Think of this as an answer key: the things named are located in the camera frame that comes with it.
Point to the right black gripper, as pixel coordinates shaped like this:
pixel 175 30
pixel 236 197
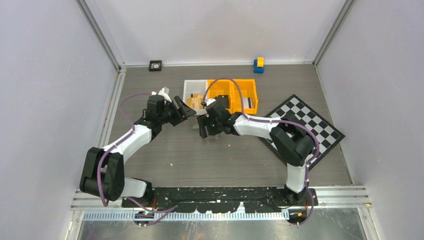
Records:
pixel 202 120

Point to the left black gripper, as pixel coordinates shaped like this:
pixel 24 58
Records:
pixel 183 112

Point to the white card black stripe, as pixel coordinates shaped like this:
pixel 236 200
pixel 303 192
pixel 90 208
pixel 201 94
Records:
pixel 248 103

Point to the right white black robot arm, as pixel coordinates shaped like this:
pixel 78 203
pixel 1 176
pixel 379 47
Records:
pixel 294 142

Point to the wooden cards in white bin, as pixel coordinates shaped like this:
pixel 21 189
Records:
pixel 194 101

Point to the white plastic bin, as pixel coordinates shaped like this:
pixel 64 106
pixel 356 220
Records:
pixel 197 86

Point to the black wallet in orange bin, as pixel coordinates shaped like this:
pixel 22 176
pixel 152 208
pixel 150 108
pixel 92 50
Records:
pixel 223 101

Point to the middle orange plastic bin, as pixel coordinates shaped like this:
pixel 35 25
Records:
pixel 222 87

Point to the orange plastic bin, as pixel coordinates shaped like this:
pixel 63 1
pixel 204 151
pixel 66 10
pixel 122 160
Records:
pixel 246 89
pixel 222 87

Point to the small black square device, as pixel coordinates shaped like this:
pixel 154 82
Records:
pixel 155 65

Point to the right orange plastic bin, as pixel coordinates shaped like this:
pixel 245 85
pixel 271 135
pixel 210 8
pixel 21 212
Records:
pixel 246 89

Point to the blue yellow toy block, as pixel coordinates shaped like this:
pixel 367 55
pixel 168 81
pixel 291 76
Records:
pixel 259 65

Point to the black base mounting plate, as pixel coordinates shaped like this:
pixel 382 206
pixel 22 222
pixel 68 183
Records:
pixel 264 199

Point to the black white checkerboard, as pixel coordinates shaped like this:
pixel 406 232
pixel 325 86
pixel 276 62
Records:
pixel 327 135

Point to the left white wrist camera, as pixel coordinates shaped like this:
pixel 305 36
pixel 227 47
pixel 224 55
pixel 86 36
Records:
pixel 164 92

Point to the slotted metal rail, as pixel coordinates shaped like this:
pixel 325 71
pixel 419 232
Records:
pixel 140 216

